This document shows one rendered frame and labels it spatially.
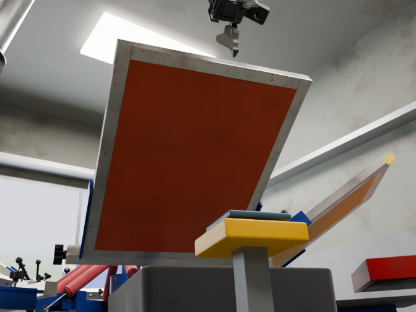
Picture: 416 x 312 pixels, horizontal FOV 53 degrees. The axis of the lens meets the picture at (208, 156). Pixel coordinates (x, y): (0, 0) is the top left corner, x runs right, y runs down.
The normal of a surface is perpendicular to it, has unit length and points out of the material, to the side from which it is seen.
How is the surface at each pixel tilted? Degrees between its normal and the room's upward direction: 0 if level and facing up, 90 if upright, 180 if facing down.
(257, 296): 90
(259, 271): 90
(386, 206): 90
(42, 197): 90
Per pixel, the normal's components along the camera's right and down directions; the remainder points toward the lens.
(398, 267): -0.17, -0.40
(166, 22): 0.05, 0.91
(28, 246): 0.57, -0.37
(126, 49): 0.22, 0.56
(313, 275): 0.35, -0.41
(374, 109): -0.82, -0.20
